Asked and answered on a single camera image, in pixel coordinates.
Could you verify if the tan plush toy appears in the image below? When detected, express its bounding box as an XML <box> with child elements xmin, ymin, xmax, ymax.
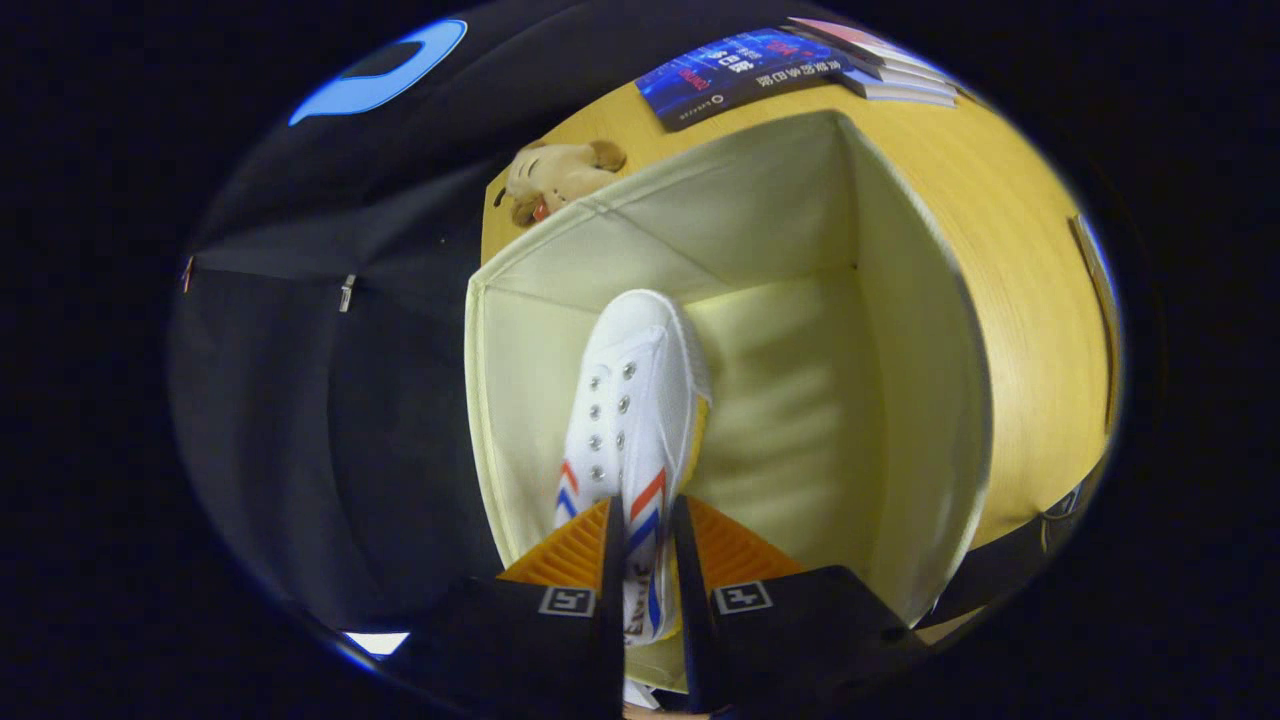
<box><xmin>495</xmin><ymin>140</ymin><xmax>628</xmax><ymax>229</ymax></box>

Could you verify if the blue cover book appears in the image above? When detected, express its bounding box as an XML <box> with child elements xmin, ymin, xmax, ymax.
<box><xmin>636</xmin><ymin>28</ymin><xmax>853</xmax><ymax>133</ymax></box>

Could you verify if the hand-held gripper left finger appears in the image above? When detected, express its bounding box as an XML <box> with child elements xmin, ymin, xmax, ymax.
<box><xmin>395</xmin><ymin>495</ymin><xmax>628</xmax><ymax>719</ymax></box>

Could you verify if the beige fabric storage box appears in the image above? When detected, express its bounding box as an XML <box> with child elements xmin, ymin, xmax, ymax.
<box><xmin>465</xmin><ymin>110</ymin><xmax>993</xmax><ymax>693</ymax></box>

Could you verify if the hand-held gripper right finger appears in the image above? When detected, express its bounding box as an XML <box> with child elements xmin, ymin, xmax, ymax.
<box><xmin>668</xmin><ymin>494</ymin><xmax>931</xmax><ymax>716</ymax></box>

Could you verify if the white striped canvas shoe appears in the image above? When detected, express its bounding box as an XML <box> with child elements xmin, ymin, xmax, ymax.
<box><xmin>553</xmin><ymin>289</ymin><xmax>714</xmax><ymax>649</ymax></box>

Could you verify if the lit computer monitor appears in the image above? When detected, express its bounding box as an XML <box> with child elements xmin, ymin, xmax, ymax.
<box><xmin>343</xmin><ymin>631</ymin><xmax>412</xmax><ymax>658</ymax></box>

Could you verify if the pale blue book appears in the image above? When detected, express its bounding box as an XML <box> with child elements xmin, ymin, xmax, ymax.
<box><xmin>840</xmin><ymin>70</ymin><xmax>959</xmax><ymax>108</ymax></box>

